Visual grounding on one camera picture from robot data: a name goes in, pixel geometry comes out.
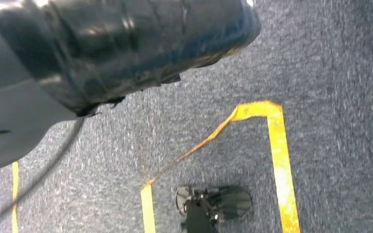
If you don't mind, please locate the yellow floor tape strip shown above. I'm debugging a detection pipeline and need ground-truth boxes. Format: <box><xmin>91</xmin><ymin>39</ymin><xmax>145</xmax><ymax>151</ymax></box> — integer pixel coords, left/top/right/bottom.
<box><xmin>11</xmin><ymin>162</ymin><xmax>20</xmax><ymax>233</ymax></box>

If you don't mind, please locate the black robot lower leg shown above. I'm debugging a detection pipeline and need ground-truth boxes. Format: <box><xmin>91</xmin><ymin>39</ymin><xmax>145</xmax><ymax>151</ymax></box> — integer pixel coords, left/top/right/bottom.
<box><xmin>184</xmin><ymin>199</ymin><xmax>220</xmax><ymax>233</ymax></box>

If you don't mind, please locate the yellow floor tape outline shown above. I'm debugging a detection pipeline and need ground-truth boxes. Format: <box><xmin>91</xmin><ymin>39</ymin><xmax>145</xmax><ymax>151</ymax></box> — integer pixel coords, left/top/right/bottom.
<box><xmin>140</xmin><ymin>100</ymin><xmax>301</xmax><ymax>233</ymax></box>

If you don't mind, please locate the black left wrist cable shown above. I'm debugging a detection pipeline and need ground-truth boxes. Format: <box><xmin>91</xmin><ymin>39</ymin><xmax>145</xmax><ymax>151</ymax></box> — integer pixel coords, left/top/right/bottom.
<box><xmin>0</xmin><ymin>117</ymin><xmax>86</xmax><ymax>231</ymax></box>

